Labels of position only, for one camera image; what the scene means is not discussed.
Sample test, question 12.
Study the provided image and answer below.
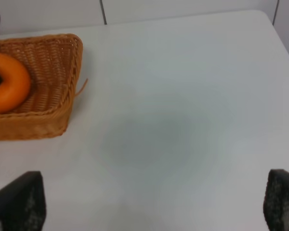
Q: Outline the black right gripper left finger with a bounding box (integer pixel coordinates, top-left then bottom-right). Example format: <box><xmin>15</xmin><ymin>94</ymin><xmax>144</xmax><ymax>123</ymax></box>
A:
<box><xmin>0</xmin><ymin>171</ymin><xmax>47</xmax><ymax>231</ymax></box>

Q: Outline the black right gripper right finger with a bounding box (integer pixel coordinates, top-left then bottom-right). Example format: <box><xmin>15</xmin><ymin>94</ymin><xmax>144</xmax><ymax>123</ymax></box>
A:
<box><xmin>263</xmin><ymin>169</ymin><xmax>289</xmax><ymax>231</ymax></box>

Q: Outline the orange with stem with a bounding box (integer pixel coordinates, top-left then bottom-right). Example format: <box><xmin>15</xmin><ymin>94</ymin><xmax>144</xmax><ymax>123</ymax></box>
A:
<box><xmin>0</xmin><ymin>53</ymin><xmax>31</xmax><ymax>114</ymax></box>

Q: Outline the orange wicker basket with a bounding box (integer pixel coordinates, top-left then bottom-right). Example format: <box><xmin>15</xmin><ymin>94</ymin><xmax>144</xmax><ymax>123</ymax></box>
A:
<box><xmin>0</xmin><ymin>34</ymin><xmax>83</xmax><ymax>141</ymax></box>

